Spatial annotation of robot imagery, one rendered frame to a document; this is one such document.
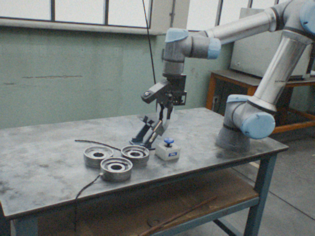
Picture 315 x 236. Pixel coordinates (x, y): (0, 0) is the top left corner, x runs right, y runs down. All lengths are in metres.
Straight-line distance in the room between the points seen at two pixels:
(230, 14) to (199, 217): 2.66
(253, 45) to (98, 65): 1.53
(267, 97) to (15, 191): 0.90
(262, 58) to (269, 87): 2.02
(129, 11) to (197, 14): 0.77
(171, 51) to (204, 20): 2.36
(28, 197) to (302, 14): 1.04
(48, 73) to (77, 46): 0.31
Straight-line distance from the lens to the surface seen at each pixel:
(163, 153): 1.21
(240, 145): 1.40
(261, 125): 1.24
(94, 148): 1.20
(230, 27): 1.28
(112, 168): 1.10
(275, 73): 1.24
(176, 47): 1.09
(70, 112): 2.80
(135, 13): 2.97
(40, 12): 2.67
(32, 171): 1.13
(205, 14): 3.44
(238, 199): 1.56
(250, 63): 3.33
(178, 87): 1.15
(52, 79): 2.67
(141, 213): 1.35
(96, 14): 2.80
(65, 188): 1.03
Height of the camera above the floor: 1.35
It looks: 19 degrees down
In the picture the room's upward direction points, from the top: 6 degrees clockwise
